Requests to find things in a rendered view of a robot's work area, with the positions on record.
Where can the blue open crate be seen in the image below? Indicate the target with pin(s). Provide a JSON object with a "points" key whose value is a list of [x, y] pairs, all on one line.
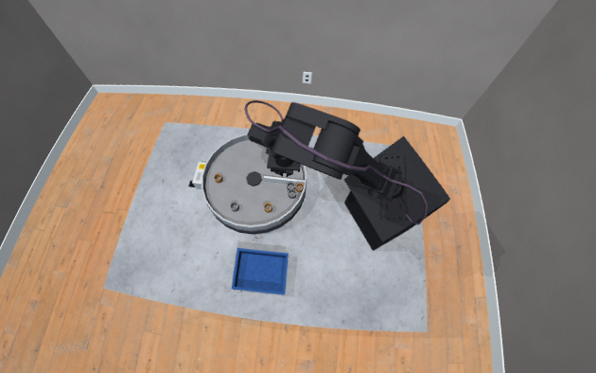
{"points": [[260, 271]]}

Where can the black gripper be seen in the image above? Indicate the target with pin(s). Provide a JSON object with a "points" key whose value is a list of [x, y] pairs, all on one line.
{"points": [[282, 165]]}

